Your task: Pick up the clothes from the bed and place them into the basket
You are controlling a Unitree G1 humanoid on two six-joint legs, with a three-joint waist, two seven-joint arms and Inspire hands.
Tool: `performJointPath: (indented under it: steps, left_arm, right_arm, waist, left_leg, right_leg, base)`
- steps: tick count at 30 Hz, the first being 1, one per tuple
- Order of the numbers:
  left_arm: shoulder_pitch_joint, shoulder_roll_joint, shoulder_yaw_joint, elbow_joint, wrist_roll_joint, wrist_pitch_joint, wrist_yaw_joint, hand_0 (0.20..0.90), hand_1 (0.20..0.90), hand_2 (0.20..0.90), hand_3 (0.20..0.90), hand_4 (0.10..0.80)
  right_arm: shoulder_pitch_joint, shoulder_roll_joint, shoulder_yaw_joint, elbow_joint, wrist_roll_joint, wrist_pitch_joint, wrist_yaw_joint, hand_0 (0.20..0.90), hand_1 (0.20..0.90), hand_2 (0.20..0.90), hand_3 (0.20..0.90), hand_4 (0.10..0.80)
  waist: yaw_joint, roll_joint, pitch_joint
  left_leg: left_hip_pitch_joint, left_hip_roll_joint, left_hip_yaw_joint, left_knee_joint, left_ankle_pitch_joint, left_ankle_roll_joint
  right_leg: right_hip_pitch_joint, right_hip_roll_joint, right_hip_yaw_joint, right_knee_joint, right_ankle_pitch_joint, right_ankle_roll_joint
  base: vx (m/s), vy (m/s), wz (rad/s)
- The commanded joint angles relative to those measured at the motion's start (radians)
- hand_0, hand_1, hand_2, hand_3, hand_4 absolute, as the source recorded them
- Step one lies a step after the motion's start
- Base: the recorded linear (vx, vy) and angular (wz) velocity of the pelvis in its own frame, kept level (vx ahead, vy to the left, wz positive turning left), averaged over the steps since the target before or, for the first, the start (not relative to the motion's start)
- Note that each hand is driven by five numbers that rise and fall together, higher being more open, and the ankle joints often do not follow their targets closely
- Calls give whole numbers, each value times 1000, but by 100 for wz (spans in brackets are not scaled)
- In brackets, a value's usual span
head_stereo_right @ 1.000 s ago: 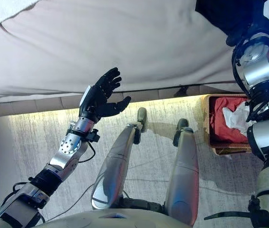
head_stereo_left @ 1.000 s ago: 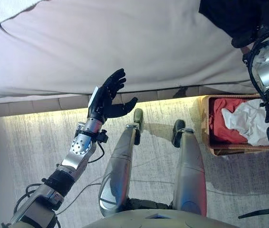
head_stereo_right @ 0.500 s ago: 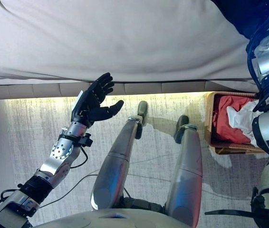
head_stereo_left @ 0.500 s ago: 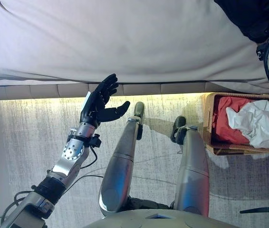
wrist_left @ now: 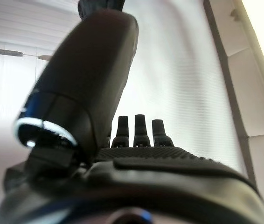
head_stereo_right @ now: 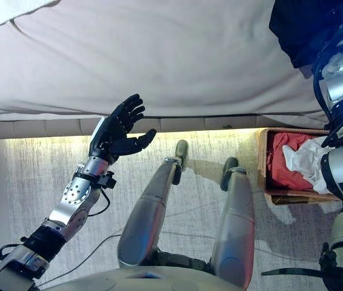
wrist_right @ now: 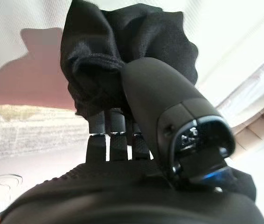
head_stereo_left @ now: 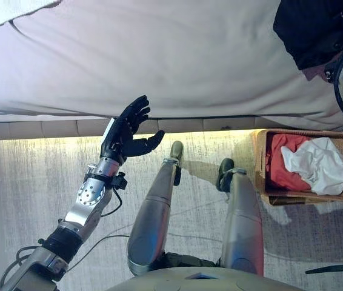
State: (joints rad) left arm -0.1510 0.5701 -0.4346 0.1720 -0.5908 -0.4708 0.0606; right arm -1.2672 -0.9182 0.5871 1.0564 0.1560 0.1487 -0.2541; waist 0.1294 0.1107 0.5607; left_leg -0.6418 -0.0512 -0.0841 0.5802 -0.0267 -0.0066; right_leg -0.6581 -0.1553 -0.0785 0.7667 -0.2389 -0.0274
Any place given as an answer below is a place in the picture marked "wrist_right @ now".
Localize black cloth garment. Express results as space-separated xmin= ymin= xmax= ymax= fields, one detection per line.
xmin=59 ymin=0 xmax=199 ymax=119

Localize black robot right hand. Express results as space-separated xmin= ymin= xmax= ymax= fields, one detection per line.
xmin=0 ymin=57 xmax=264 ymax=224

